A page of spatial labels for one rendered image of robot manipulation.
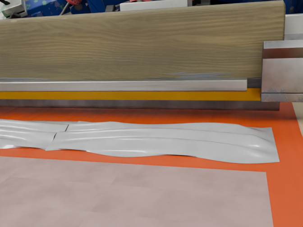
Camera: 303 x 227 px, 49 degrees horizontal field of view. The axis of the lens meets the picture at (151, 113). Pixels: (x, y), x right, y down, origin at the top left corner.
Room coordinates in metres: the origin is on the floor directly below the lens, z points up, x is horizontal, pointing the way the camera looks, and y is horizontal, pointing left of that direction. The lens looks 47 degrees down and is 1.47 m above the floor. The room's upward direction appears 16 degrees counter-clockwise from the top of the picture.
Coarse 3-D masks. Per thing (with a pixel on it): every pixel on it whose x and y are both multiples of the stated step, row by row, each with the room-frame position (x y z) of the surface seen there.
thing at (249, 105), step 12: (84, 108) 0.27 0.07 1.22; (96, 108) 0.26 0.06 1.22; (108, 108) 0.25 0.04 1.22; (120, 108) 0.25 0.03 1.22; (132, 108) 0.24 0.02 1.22; (144, 108) 0.24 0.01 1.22; (156, 108) 0.23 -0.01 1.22; (168, 108) 0.23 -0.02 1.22; (180, 108) 0.22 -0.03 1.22; (192, 108) 0.22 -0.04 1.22; (204, 108) 0.21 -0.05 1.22; (216, 108) 0.21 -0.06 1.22; (228, 108) 0.21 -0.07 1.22; (240, 108) 0.20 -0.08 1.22; (252, 108) 0.20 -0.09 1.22; (264, 108) 0.19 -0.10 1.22; (276, 108) 0.19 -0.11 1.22
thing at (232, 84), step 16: (0, 80) 0.31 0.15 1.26; (16, 80) 0.30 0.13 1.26; (32, 80) 0.29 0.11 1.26; (48, 80) 0.28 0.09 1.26; (64, 80) 0.27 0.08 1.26; (80, 80) 0.27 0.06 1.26; (96, 80) 0.26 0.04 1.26; (112, 80) 0.25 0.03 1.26; (128, 80) 0.24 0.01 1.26; (144, 80) 0.24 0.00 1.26; (160, 80) 0.23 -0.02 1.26; (176, 80) 0.22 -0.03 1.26; (192, 80) 0.22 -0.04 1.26; (208, 80) 0.21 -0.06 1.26; (224, 80) 0.21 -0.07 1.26; (240, 80) 0.20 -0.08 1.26
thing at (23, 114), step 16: (0, 112) 0.30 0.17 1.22; (16, 112) 0.30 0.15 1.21; (32, 112) 0.29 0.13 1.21; (48, 112) 0.28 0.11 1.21; (64, 112) 0.28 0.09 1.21; (80, 112) 0.27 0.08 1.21; (96, 112) 0.26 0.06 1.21; (0, 160) 0.17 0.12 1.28; (16, 160) 0.17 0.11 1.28; (0, 176) 0.15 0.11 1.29
